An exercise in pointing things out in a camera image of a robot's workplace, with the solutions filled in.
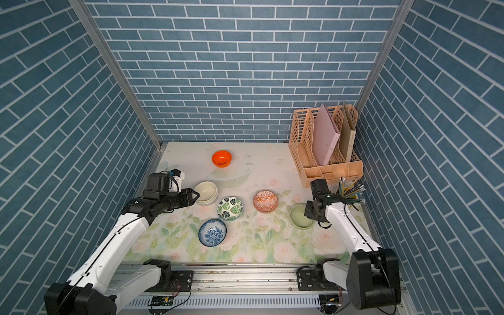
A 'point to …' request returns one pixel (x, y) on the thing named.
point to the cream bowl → (208, 192)
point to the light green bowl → (297, 218)
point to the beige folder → (347, 134)
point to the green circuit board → (161, 301)
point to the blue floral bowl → (212, 232)
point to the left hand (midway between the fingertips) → (200, 195)
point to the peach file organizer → (301, 146)
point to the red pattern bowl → (265, 201)
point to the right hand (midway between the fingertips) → (314, 213)
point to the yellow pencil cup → (350, 191)
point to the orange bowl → (221, 159)
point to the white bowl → (209, 193)
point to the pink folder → (325, 136)
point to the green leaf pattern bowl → (230, 209)
